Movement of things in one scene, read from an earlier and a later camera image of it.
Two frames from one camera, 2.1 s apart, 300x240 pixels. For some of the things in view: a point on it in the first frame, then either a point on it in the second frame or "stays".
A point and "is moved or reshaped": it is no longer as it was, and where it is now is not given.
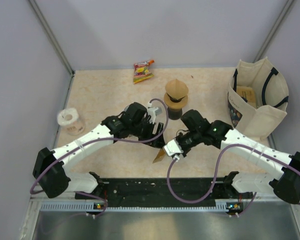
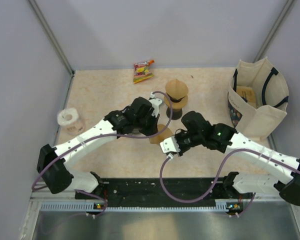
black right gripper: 185,151 stays
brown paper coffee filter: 176,88 stays
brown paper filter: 160,156 is moved or reshaped
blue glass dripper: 175,100 stays
